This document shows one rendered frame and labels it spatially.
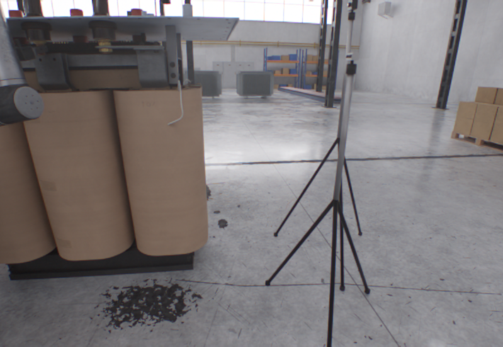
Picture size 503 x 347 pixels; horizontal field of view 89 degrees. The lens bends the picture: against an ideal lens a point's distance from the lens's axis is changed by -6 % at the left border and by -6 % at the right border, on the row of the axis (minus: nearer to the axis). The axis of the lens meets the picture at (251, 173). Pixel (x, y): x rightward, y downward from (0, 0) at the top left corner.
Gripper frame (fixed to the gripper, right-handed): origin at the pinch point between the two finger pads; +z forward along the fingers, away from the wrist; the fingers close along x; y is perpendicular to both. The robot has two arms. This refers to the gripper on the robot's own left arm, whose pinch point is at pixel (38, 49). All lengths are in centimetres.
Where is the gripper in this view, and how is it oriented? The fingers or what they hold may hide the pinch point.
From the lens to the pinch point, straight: 149.0
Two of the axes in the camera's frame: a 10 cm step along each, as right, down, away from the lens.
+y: -0.3, -8.5, -5.3
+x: -9.8, -0.8, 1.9
